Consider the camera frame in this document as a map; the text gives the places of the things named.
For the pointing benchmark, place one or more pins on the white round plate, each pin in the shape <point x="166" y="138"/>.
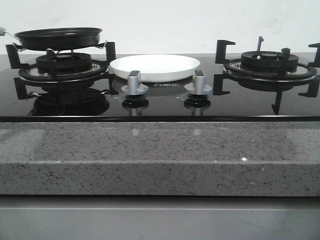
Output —
<point x="156" y="68"/>

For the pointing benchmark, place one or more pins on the black frying pan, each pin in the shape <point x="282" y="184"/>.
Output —
<point x="55" y="39"/>

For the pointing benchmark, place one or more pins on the left silver stove knob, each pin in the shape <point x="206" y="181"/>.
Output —
<point x="134" y="85"/>

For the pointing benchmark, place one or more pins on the silver stove knob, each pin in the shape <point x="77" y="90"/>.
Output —
<point x="134" y="85"/>
<point x="198" y="85"/>

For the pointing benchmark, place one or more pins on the right silver stove knob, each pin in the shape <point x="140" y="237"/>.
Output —
<point x="198" y="85"/>

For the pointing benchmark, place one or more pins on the right black pan support grate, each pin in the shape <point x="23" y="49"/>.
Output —
<point x="292" y="74"/>

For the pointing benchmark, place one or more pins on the black pan support grate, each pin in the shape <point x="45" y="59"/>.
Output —
<point x="54" y="83"/>
<point x="292" y="74"/>

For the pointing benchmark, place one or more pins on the left black gas burner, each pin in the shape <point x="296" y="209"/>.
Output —
<point x="65" y="63"/>

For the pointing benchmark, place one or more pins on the black gas burner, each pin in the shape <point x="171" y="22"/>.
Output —
<point x="269" y="62"/>
<point x="65" y="63"/>

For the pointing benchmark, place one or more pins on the right black gas burner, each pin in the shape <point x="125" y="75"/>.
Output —
<point x="269" y="62"/>

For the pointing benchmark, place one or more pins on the black glass gas stove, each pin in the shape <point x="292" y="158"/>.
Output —
<point x="231" y="100"/>

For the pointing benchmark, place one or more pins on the left black pan support grate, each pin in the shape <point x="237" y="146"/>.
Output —
<point x="54" y="83"/>

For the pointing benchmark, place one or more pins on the grey cabinet front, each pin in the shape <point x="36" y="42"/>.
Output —
<point x="159" y="218"/>

